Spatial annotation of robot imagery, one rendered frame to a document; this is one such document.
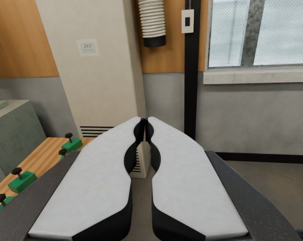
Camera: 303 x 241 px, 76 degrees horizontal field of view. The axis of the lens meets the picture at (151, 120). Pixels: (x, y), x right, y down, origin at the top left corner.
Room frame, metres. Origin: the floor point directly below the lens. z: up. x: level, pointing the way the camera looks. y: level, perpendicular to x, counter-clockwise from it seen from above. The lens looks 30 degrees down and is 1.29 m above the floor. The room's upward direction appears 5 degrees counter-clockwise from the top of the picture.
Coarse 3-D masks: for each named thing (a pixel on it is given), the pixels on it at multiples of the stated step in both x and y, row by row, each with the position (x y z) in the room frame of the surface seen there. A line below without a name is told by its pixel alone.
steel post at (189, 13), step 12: (192, 0) 1.36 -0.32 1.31; (192, 12) 1.33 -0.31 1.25; (192, 24) 1.33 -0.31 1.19; (192, 36) 1.36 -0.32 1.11; (192, 48) 1.36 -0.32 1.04; (192, 60) 1.36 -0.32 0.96; (192, 72) 1.36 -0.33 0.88; (192, 84) 1.36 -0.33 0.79; (192, 96) 1.36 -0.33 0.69; (192, 108) 1.36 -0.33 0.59; (192, 120) 1.36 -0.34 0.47; (192, 132) 1.35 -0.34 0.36
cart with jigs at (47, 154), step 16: (48, 144) 1.12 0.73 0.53; (64, 144) 1.03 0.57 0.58; (80, 144) 1.06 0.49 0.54; (32, 160) 0.96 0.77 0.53; (48, 160) 0.95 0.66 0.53; (16, 176) 0.83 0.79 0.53; (32, 176) 0.77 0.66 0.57; (0, 192) 0.72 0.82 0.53; (16, 192) 0.70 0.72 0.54; (0, 208) 0.58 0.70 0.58
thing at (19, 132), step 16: (0, 112) 1.35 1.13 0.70; (16, 112) 1.40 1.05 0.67; (32, 112) 1.53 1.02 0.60; (0, 128) 1.24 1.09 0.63; (16, 128) 1.34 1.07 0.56; (32, 128) 1.47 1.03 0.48; (0, 144) 1.18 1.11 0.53; (16, 144) 1.28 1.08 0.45; (32, 144) 1.40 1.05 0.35; (0, 160) 1.13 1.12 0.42; (16, 160) 1.22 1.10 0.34; (0, 176) 1.11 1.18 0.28
